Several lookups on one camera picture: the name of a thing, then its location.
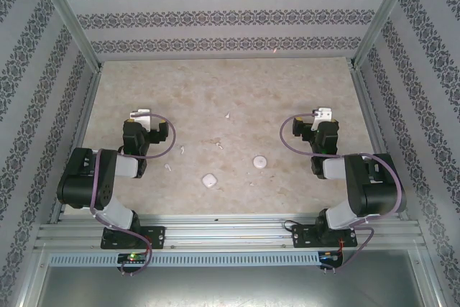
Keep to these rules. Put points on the round white earbud charging case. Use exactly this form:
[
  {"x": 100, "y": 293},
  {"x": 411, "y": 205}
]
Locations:
[{"x": 260, "y": 162}]

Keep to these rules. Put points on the square white earbud charging case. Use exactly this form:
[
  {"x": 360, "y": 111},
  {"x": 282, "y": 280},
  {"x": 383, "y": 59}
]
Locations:
[{"x": 210, "y": 180}]

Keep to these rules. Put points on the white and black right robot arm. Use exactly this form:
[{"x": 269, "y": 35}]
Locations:
[{"x": 373, "y": 184}]

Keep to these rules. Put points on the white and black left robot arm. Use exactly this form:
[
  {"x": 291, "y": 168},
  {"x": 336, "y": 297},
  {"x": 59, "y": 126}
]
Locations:
[{"x": 81, "y": 177}]

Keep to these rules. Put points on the small circuit board green light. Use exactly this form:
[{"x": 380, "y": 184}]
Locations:
[{"x": 133, "y": 257}]

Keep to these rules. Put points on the grey metal sheet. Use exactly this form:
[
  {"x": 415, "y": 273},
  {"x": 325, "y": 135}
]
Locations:
[{"x": 230, "y": 289}]

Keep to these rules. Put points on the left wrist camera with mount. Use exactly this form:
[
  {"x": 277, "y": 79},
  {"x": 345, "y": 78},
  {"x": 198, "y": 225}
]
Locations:
[{"x": 143, "y": 116}]

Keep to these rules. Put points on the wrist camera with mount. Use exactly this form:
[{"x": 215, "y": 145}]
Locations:
[
  {"x": 323, "y": 113},
  {"x": 143, "y": 116}
]

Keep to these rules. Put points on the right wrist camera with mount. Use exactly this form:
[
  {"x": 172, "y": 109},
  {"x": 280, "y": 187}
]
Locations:
[{"x": 323, "y": 113}]

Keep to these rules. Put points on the aluminium side rail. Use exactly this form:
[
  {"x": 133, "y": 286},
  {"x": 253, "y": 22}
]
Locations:
[
  {"x": 82, "y": 134},
  {"x": 368, "y": 105}
]

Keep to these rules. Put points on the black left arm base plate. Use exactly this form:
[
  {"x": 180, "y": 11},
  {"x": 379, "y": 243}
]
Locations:
[{"x": 154, "y": 237}]

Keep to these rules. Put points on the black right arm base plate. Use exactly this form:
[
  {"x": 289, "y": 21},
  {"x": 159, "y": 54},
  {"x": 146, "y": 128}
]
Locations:
[{"x": 305, "y": 237}]

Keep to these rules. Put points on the aluminium frame post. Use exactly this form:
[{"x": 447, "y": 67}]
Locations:
[
  {"x": 64, "y": 12},
  {"x": 386, "y": 12}
]

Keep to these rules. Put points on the aluminium rail beam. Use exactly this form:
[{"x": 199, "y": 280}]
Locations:
[{"x": 230, "y": 231}]

